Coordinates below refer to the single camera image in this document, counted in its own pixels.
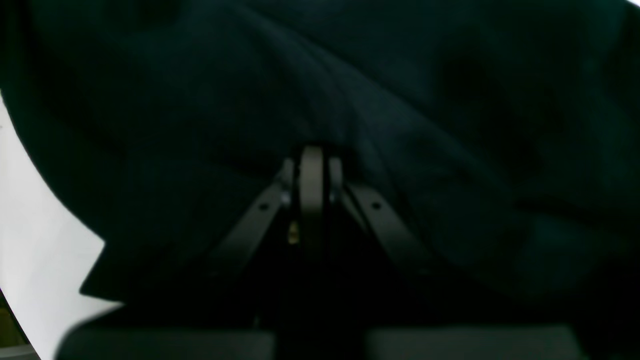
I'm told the black printed t-shirt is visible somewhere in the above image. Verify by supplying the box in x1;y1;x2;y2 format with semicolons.
1;0;639;360

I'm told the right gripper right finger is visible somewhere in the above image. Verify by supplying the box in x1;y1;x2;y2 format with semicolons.
327;157;585;360

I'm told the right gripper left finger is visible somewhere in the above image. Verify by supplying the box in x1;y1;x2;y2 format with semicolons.
55;146;325;360

